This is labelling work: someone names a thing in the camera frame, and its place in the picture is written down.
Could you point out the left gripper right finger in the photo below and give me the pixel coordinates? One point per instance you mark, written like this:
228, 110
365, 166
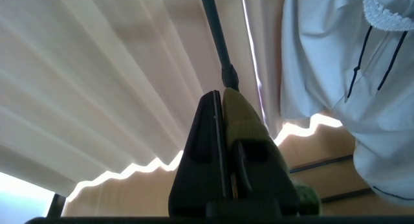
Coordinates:
268, 182

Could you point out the beige curtain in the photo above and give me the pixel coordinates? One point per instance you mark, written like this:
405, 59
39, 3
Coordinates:
97, 72

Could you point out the black clothes rack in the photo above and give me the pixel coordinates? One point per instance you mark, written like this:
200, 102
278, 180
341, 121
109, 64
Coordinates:
216, 29

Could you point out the pale grey shorts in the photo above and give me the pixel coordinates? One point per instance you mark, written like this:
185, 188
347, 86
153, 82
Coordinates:
323, 55

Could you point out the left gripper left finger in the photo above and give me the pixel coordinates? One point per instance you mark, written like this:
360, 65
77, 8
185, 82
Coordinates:
200, 165

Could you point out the green garment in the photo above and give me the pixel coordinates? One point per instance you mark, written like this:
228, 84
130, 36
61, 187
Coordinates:
241, 120

